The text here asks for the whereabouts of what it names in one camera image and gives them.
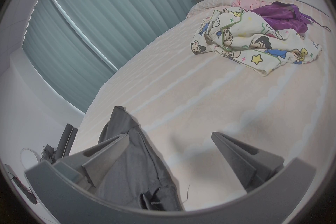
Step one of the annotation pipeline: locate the bed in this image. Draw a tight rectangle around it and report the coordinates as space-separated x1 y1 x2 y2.
69 0 336 212

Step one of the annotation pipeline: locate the black garment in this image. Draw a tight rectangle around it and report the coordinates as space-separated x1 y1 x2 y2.
96 106 191 212

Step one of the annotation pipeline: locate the blue-green curtain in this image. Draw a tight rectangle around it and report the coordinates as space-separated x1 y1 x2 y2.
48 0 199 71
22 0 118 114

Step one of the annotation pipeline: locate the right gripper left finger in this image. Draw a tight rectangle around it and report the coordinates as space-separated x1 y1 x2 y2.
52 134 131 188

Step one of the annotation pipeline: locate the pink garment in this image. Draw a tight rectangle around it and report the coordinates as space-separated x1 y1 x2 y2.
231 0 269 12

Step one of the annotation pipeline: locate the white printed pyjama top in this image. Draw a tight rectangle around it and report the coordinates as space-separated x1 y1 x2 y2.
190 6 323 77

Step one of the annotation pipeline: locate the pale pink pillow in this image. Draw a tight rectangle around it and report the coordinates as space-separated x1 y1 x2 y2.
186 0 261 18

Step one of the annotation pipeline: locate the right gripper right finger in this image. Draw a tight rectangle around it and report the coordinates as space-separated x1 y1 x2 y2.
211 132 285 190

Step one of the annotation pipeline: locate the purple garment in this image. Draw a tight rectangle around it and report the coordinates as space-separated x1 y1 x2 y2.
251 1 332 34

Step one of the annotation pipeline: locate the black chest of drawers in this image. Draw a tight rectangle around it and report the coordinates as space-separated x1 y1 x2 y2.
56 123 78 161

